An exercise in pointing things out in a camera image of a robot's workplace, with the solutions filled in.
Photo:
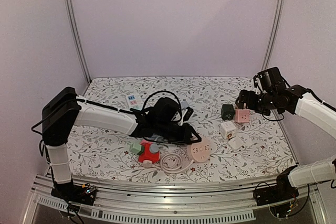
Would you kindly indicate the dark green cube adapter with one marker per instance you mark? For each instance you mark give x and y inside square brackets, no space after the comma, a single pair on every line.
[227,112]

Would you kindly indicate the aluminium front rail frame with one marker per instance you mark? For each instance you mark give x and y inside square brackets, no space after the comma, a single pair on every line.
[217,202]

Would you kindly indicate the aluminium corner post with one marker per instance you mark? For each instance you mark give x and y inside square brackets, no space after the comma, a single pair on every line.
[273,34]
[77,40]

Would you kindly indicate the aluminium left corner post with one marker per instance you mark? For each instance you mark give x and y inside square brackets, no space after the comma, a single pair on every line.
[77,40]

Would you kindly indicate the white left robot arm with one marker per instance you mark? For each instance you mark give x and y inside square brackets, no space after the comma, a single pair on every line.
[67,109]

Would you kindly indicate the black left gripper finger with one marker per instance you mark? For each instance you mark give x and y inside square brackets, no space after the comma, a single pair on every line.
[193,135]
[192,140]

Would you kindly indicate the white multicolour power strip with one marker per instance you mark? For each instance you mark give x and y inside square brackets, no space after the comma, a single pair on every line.
[134,101]

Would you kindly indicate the white plug adapter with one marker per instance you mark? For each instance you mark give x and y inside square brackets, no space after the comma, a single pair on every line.
[235,142]

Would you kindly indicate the red cube socket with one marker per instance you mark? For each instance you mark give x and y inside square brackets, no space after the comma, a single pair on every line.
[147,159]

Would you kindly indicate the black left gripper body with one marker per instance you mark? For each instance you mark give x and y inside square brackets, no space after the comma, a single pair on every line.
[174,136]

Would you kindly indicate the white cube adapter red print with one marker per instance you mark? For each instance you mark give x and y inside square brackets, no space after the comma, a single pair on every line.
[227,130]

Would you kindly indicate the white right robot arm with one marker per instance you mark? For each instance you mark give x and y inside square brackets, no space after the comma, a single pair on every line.
[317,123]

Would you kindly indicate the light blue power strip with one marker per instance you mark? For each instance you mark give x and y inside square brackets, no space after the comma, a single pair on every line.
[184,104]

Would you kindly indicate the grey round plug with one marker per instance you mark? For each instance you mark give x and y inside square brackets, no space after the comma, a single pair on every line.
[154,148]

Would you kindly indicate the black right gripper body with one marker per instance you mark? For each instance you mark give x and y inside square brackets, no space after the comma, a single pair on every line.
[248,100]

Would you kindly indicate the round pink socket base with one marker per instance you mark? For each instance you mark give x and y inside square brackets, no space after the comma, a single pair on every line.
[199,152]

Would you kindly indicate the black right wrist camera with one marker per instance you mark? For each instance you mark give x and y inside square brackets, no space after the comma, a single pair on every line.
[257,85]

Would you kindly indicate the floral patterned table mat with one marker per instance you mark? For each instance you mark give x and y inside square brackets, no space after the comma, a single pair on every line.
[105,154]

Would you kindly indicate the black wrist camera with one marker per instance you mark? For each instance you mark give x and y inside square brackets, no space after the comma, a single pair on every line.
[257,85]
[186,114]

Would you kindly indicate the pink cube socket adapter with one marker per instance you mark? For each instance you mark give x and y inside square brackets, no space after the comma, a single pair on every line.
[241,115]

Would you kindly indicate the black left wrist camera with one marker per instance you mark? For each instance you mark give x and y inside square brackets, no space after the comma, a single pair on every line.
[186,114]

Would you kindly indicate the aluminium right corner post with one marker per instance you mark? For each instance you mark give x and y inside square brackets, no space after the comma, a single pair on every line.
[273,34]

